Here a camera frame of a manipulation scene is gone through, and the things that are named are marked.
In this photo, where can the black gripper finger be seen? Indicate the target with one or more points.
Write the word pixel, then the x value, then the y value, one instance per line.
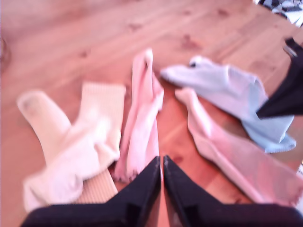
pixel 182 196
pixel 139 196
pixel 288 99

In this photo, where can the light blue ribbed sock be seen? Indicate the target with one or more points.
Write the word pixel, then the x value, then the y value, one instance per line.
pixel 213 82
pixel 279 144

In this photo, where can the pink frilly-cuff sock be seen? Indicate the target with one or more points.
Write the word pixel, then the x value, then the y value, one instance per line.
pixel 142 118
pixel 225 153

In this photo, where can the beige sock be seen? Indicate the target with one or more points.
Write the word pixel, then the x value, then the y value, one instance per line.
pixel 104 94
pixel 59 153

